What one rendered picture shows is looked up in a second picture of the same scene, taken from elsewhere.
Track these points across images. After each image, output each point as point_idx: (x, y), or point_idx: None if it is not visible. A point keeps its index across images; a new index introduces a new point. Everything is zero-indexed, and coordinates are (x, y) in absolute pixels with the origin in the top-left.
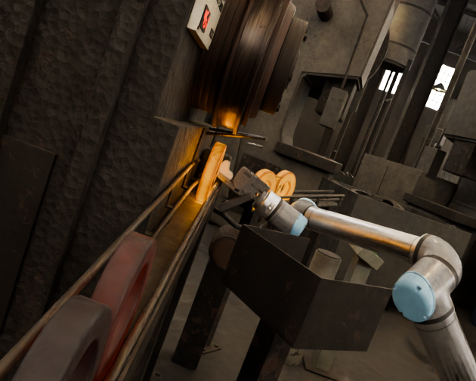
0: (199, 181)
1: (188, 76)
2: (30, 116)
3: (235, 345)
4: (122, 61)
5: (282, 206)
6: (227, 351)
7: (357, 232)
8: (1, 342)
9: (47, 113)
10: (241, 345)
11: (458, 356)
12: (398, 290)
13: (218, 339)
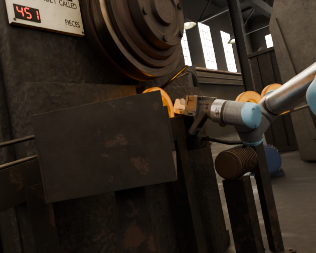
0: None
1: (77, 57)
2: None
3: (314, 245)
4: None
5: (226, 105)
6: (304, 252)
7: (295, 85)
8: None
9: None
10: None
11: None
12: (311, 105)
13: (297, 243)
